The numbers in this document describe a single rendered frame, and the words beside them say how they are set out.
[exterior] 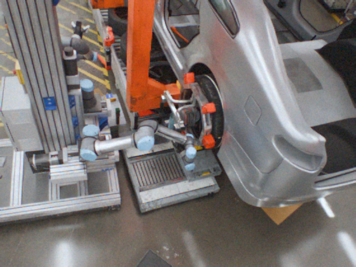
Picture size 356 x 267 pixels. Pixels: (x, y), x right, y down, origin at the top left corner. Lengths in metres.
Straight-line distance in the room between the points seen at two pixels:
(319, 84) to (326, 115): 0.31
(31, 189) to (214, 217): 1.74
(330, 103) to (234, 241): 1.58
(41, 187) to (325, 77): 2.87
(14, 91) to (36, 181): 1.03
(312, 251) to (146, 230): 1.61
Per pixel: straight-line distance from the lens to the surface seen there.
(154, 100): 3.21
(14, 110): 2.41
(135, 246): 3.09
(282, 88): 2.03
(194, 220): 3.25
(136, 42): 2.71
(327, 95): 3.39
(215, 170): 3.38
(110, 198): 3.04
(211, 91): 2.63
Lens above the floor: 2.91
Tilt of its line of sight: 50 degrees down
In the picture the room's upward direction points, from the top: 12 degrees clockwise
